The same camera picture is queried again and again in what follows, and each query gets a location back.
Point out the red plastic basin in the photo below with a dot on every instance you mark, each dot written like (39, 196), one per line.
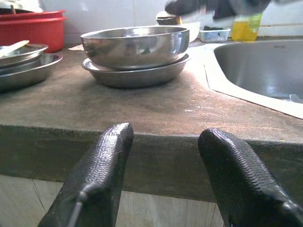
(35, 30)

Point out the deep steel bowl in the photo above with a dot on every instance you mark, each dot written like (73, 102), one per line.
(135, 48)

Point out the dark scourer in tray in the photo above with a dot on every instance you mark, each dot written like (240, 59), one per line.
(213, 28)

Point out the yellow dish soap pump bottle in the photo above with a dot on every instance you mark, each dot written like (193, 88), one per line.
(243, 29)

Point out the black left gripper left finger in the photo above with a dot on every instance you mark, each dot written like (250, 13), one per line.
(94, 177)

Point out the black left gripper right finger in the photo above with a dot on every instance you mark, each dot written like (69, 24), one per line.
(241, 184)

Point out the white crumpled cloth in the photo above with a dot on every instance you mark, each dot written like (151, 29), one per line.
(75, 48)

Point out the long wooden chopstick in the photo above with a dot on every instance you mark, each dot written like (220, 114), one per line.
(14, 46)

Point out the steel plate under deep bowl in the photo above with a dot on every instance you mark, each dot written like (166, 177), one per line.
(137, 76)

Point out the steel dome lid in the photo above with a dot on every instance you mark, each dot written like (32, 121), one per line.
(23, 5)

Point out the stainless steel double sink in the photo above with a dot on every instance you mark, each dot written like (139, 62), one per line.
(260, 66)

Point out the shallow steel dish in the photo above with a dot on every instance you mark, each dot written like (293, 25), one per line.
(26, 50)

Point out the wide steel plate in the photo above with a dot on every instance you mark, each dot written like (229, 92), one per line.
(30, 72)

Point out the white ceramic bowl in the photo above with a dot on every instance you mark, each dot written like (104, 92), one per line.
(193, 30)

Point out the small clear plastic tray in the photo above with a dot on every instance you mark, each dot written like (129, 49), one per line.
(214, 36)

